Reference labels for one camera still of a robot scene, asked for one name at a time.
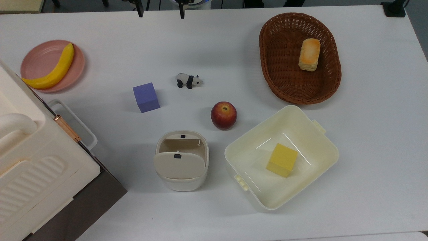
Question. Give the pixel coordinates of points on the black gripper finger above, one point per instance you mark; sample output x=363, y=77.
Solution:
x=139, y=8
x=182, y=9

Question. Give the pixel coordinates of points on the beige trash can lid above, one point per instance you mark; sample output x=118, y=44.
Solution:
x=179, y=167

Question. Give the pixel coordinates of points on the beige small trash can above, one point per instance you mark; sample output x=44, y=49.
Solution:
x=182, y=185

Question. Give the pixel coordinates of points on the black tripod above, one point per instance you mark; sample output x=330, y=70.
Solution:
x=147, y=3

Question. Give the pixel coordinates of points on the black white panda figurine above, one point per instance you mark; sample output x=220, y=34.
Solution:
x=189, y=81

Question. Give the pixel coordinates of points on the purple foam cube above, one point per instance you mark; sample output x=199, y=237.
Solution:
x=146, y=97

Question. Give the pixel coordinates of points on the yellow toy banana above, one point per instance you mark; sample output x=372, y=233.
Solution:
x=60, y=68

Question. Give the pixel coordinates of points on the pink round plate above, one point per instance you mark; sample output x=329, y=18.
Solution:
x=40, y=60

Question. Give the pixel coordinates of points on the red toy apple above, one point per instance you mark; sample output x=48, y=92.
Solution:
x=223, y=117

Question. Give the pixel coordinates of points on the brown wicker basket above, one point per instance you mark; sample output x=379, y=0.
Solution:
x=284, y=67

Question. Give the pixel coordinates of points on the light wooden table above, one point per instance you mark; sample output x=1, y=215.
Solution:
x=20, y=5

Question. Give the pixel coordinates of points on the toy bread loaf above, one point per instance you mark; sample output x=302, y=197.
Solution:
x=309, y=55

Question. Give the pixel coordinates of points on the cream square plastic bin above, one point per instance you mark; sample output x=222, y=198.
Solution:
x=301, y=127

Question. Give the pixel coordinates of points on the yellow foam block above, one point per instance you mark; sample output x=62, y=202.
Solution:
x=282, y=159

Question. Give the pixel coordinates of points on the cream toy cabinet brown base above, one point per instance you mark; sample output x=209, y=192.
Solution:
x=40, y=174

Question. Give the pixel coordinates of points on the black clamp at table corner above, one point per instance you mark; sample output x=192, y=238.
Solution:
x=394, y=8

